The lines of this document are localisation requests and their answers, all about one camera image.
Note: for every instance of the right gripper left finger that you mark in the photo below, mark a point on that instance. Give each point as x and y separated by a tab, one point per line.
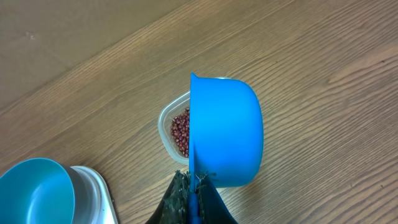
173	208

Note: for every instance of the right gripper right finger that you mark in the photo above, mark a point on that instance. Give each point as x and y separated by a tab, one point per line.
212	209

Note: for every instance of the blue plastic measuring scoop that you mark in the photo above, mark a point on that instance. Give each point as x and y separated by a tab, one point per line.
226	135

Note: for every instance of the white digital kitchen scale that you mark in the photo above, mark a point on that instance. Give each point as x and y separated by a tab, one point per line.
97	207

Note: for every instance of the teal bowl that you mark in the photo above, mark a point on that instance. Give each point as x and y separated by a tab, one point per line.
41	190

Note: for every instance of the red beans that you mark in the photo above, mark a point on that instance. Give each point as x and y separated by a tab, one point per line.
179	130

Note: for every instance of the clear plastic container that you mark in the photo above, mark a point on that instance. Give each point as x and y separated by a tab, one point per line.
173	109

